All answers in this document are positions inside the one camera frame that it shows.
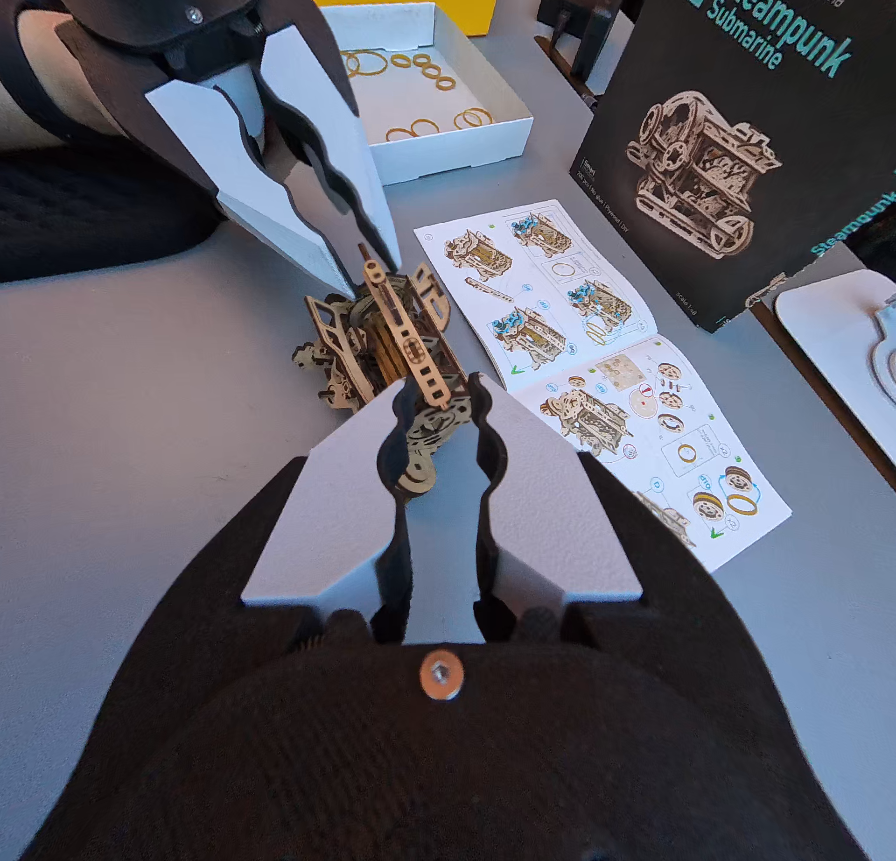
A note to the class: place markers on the white document stand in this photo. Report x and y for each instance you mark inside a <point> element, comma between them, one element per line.
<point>819,329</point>

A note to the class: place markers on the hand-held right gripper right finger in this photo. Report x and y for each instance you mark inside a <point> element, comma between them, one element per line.
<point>560,532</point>

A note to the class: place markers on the black model kit box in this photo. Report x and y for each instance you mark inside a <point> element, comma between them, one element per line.
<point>770,174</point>

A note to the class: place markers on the group of yellow rubber bands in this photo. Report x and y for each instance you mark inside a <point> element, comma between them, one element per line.
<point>423,59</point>

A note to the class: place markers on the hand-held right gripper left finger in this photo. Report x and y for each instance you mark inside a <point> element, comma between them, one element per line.
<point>329,525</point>

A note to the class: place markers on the person's left hand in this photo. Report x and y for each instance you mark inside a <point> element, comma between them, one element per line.
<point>42,55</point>

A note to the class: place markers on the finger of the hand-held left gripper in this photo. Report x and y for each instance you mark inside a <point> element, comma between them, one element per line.
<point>210,146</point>
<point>329,104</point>

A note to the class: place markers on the black quilted pad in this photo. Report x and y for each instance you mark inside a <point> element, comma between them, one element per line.
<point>84,209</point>

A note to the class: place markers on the wooden submarine model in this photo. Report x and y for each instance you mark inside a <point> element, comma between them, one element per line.
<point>343,343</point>

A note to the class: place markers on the illustrated instruction booklet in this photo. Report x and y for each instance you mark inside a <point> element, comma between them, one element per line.
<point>630,357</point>

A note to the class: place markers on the perforated wooden strip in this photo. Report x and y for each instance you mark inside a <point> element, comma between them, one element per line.
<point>413,350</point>

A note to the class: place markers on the white cardboard tray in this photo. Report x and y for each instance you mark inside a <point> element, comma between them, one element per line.
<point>455,150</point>

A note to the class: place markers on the black desktop device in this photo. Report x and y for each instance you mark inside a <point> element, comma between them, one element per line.
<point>595,27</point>

